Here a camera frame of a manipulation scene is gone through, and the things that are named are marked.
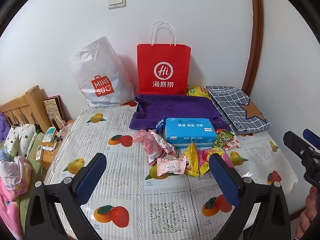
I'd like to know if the pink striped snack packet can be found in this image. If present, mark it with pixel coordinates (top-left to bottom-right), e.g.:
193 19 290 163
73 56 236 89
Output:
142 135 165 166

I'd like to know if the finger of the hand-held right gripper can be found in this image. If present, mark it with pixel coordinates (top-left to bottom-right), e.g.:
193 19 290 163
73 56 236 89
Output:
303 129 320 150
284 131 320 162

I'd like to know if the pink printed blanket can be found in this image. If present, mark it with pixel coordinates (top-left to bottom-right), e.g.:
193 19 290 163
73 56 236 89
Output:
0 155 33 240

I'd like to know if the pink red candy packet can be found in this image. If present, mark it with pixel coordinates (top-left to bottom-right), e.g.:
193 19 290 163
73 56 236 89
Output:
224 135 241 150

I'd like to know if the teal white box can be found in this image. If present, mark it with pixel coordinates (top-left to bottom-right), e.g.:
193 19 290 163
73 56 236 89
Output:
42 127 57 143

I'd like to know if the green bed sheet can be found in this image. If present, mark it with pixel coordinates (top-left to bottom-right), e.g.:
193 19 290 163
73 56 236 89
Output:
20 132 47 230

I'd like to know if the pink white pastry packet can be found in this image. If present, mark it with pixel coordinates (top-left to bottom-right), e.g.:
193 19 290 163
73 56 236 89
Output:
157 156 187 177

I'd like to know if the person's right hand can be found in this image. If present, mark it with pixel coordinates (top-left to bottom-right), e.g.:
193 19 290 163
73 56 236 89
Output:
295 185 320 240

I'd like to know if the patterned book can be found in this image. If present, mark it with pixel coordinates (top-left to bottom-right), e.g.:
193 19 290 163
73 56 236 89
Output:
43 95 68 133

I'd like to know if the wooden nightstand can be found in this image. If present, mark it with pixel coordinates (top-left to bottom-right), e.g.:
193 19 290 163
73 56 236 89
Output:
37 119 75 169

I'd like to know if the wooden door frame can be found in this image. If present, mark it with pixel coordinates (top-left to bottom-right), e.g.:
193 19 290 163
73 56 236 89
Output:
244 0 265 95

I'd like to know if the yellow snack packet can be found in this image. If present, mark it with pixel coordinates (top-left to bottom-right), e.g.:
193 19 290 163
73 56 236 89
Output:
199 152 212 175
180 141 200 177

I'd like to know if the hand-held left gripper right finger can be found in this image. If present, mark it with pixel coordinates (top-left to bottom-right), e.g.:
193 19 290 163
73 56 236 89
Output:
209 153 290 240

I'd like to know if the blue tissue pack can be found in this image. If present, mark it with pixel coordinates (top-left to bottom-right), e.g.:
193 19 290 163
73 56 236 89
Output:
164 117 217 148

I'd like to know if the floral pillow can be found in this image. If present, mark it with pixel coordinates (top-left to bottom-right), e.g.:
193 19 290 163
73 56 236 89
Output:
4 124 39 159

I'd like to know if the purple towel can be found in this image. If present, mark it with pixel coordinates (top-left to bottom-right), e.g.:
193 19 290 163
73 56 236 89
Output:
129 94 227 132

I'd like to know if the red paper bag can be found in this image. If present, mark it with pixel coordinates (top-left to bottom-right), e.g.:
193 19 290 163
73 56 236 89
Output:
137 22 192 95

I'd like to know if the white plastic bag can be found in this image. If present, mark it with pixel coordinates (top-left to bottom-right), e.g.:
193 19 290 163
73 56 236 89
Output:
69 36 135 108

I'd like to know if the yellow chips bag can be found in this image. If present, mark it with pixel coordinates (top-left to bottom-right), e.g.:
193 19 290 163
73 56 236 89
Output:
187 85 210 98

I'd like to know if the dark blue snack packet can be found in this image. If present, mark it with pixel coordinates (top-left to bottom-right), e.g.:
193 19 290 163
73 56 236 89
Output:
155 117 167 133

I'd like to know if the magenta snack packet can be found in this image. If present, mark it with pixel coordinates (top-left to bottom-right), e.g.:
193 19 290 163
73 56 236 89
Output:
206 148 235 170

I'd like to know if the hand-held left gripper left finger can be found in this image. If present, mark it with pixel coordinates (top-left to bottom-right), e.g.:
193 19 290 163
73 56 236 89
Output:
24 152 108 240

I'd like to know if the wooden headboard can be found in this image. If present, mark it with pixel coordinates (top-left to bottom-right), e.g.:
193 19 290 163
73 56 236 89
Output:
0 85 52 133

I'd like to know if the green candy packet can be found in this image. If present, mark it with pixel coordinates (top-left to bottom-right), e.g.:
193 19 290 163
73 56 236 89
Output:
212 129 235 148

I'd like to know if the grey checked cloth bag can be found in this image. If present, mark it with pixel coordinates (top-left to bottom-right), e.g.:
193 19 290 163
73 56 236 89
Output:
205 85 271 134

